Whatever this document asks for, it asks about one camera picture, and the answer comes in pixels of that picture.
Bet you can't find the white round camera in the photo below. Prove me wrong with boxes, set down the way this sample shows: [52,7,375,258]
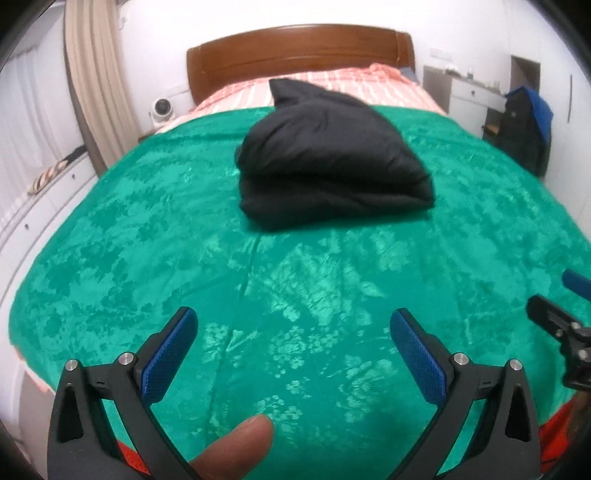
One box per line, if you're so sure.
[148,98,172,127]

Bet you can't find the white dresser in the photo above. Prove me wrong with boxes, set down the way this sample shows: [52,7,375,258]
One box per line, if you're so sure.
[424,65,509,116]

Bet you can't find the wooden headboard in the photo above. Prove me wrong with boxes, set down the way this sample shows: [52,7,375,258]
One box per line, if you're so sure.
[186,24,415,106]

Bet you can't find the person's left hand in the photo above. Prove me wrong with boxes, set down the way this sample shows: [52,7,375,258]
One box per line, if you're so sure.
[187,414,274,480]

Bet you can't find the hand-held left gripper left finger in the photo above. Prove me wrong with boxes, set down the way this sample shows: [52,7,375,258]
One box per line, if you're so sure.
[47,307,199,480]

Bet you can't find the beige curtain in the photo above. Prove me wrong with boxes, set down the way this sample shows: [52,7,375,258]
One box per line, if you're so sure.
[65,0,141,178]

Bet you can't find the white wardrobe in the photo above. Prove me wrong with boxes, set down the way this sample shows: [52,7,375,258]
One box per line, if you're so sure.
[540,69,591,208]

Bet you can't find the blue cloth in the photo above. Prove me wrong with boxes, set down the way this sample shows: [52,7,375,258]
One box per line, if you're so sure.
[524,87,554,144]

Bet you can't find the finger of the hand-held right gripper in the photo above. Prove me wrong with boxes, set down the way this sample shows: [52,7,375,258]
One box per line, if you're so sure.
[526,295,581,343]
[563,270,591,298]

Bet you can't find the black puffer jacket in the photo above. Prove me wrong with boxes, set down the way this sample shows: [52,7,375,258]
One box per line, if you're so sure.
[235,78,435,230]

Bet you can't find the braided rope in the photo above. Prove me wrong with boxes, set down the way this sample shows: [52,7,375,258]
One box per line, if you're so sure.
[28,159,70,195]

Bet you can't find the pink striped bedsheet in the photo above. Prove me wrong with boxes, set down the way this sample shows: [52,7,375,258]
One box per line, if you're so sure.
[154,64,448,134]

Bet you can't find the green patterned blanket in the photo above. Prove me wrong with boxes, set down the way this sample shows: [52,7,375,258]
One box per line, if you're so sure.
[9,105,591,478]

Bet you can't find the white sheer curtain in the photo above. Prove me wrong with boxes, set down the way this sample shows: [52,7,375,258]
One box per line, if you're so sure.
[0,51,84,232]

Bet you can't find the white low cabinet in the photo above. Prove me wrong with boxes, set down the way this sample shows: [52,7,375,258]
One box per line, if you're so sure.
[0,148,107,301]

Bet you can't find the chair with dark clothes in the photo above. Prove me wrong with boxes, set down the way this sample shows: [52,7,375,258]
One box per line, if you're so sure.
[499,88,552,176]

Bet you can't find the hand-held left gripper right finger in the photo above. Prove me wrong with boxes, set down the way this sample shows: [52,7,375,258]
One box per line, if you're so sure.
[390,309,542,480]

